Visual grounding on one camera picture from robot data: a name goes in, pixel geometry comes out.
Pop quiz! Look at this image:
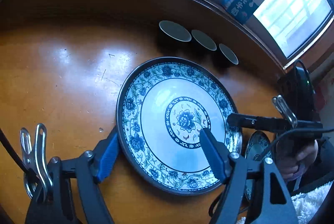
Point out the small dark bowl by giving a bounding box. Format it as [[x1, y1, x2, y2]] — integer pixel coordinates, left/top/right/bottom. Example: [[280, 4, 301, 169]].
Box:
[[158, 20, 193, 52], [191, 29, 218, 58], [217, 43, 239, 68]]

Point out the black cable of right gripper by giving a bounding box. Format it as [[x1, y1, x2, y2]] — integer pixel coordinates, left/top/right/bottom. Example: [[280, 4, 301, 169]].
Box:
[[209, 128, 334, 216]]

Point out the large blue floral plate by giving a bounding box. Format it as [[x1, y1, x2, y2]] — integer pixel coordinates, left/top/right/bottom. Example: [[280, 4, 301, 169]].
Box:
[[116, 57, 243, 196]]

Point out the blue and white milk carton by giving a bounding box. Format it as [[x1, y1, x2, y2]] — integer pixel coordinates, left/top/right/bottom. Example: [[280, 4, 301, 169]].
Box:
[[226, 0, 265, 25]]

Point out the white fluffy cloth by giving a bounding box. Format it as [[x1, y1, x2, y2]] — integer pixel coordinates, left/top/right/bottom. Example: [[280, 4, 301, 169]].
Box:
[[290, 182, 332, 224]]

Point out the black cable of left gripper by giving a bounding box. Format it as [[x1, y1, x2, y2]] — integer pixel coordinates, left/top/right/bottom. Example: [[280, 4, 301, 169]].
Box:
[[0, 129, 35, 184]]

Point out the small blue floral plate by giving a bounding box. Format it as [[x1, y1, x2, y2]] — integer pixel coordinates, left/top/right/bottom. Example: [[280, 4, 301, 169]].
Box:
[[244, 131, 273, 204]]

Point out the person's right hand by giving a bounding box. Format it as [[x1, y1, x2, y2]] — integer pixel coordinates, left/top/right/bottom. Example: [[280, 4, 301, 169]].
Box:
[[280, 139, 320, 183]]

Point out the metal clip on left gripper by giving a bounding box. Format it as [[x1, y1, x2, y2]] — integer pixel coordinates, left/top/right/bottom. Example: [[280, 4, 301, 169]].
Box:
[[20, 123, 53, 200]]

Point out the metal clip on right gripper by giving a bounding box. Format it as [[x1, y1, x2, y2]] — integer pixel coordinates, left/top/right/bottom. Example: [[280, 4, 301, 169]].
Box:
[[272, 95, 298, 128]]

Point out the metal clip on gripper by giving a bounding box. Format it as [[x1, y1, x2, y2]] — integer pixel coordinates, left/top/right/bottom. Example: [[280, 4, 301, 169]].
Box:
[[272, 95, 298, 128], [20, 123, 53, 200]]

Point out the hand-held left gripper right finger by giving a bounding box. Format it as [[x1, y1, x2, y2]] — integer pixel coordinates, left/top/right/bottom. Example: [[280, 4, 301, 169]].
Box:
[[199, 127, 299, 224]]

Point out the person's right forearm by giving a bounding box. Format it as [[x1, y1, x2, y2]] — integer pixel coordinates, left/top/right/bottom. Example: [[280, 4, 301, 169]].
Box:
[[297, 135, 334, 189]]

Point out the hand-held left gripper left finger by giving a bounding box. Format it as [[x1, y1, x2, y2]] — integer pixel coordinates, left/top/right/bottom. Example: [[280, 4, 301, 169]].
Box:
[[25, 125, 120, 224]]

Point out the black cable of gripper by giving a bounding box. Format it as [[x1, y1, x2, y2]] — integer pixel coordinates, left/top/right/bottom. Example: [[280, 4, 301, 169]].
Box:
[[209, 128, 334, 216], [0, 129, 35, 184]]

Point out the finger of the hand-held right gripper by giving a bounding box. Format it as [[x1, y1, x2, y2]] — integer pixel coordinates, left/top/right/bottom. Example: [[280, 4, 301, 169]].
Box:
[[227, 113, 288, 134]]

